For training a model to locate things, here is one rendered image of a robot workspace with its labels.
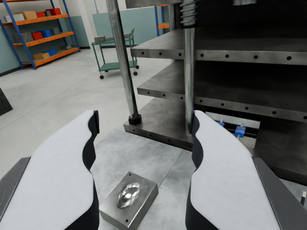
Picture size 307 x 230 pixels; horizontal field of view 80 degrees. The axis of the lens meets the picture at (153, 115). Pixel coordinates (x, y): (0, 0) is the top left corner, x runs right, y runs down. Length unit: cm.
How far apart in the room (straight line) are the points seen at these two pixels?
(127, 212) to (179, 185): 26
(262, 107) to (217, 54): 33
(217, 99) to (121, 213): 69
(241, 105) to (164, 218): 63
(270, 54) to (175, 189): 69
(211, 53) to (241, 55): 13
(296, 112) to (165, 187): 66
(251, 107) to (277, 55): 25
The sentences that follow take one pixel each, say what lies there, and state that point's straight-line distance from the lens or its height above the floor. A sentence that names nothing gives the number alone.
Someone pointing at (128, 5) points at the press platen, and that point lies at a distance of 115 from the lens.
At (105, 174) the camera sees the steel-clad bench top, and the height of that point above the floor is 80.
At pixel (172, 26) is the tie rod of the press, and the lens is 168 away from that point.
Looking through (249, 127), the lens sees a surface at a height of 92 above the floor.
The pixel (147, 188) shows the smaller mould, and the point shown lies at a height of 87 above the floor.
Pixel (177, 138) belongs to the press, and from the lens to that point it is 115.
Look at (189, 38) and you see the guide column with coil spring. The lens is 91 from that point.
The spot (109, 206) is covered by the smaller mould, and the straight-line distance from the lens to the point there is 80.
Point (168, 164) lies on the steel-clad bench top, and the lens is 98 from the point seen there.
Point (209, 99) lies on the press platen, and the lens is 103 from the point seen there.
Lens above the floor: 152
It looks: 32 degrees down
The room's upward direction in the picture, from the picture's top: 8 degrees counter-clockwise
